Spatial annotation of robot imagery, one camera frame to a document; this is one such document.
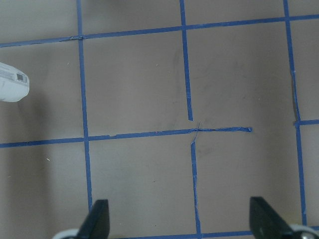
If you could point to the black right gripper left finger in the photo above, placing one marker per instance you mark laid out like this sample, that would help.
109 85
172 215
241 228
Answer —
97 223

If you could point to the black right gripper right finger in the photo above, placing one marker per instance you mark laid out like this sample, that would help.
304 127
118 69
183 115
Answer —
265 222

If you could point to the white blue tennis ball can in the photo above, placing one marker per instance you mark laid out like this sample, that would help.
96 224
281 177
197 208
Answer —
14 84

